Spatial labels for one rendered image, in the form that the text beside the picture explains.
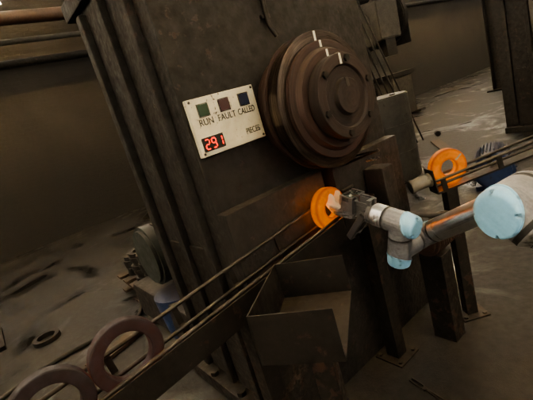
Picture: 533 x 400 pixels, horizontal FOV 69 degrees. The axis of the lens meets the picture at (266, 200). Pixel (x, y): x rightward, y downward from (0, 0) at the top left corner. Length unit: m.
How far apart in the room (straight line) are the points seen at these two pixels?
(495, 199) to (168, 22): 1.00
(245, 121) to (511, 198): 0.80
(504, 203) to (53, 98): 6.85
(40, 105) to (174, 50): 6.03
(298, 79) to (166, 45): 0.41
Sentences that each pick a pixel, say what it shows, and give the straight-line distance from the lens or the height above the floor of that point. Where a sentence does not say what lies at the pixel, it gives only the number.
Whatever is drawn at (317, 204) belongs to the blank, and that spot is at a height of 0.78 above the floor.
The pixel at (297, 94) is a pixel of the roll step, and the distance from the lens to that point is 1.27.
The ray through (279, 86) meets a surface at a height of 1.20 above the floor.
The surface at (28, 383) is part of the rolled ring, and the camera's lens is 1.06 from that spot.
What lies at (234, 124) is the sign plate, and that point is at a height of 1.13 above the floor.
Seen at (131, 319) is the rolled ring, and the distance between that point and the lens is 1.07.
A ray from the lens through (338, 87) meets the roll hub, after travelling 1.31.
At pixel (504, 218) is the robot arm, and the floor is 0.79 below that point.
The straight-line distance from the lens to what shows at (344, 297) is 1.13.
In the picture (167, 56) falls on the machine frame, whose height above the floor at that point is 1.38.
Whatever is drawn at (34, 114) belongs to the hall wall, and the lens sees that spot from 7.18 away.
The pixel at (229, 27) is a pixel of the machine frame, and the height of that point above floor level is 1.43.
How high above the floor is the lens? 1.17
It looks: 14 degrees down
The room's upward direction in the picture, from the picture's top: 16 degrees counter-clockwise
